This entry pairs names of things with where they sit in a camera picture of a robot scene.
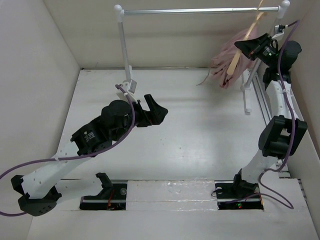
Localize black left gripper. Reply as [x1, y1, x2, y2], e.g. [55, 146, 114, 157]
[112, 94, 168, 142]

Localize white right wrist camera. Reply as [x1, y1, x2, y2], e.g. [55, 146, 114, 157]
[272, 24, 287, 41]

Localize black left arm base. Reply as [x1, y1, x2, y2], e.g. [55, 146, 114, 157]
[79, 172, 128, 211]

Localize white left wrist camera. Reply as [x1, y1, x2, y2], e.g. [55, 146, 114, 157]
[117, 79, 138, 103]

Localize beige wooden hanger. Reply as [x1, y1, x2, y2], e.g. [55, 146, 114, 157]
[226, 0, 266, 76]

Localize white clothes rack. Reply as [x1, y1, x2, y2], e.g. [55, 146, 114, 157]
[113, 0, 291, 115]

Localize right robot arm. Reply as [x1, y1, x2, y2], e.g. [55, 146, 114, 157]
[231, 33, 308, 197]

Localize pink trousers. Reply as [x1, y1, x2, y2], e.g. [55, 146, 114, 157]
[197, 28, 256, 89]

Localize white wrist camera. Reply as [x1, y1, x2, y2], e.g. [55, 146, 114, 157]
[117, 79, 138, 103]
[272, 24, 287, 41]

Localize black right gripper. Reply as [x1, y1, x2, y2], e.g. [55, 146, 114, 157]
[235, 32, 279, 68]

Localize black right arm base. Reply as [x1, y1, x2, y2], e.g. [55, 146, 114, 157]
[211, 173, 264, 210]

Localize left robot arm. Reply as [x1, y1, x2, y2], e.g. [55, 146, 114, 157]
[11, 94, 169, 217]

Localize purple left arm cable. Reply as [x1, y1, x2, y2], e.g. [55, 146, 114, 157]
[0, 84, 137, 217]

